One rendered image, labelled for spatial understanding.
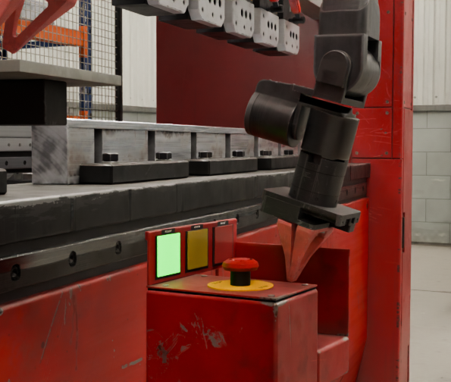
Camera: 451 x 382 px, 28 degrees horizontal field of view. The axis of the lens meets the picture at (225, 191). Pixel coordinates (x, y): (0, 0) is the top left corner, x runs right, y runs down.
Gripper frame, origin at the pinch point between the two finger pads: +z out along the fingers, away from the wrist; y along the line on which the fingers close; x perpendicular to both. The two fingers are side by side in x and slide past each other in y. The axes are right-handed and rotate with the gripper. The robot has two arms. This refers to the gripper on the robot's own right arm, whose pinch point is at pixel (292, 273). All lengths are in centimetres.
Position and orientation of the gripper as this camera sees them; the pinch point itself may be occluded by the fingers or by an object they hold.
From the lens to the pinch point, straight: 106.0
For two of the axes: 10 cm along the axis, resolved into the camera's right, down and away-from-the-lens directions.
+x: -4.9, 0.5, -8.7
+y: -8.4, -2.9, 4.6
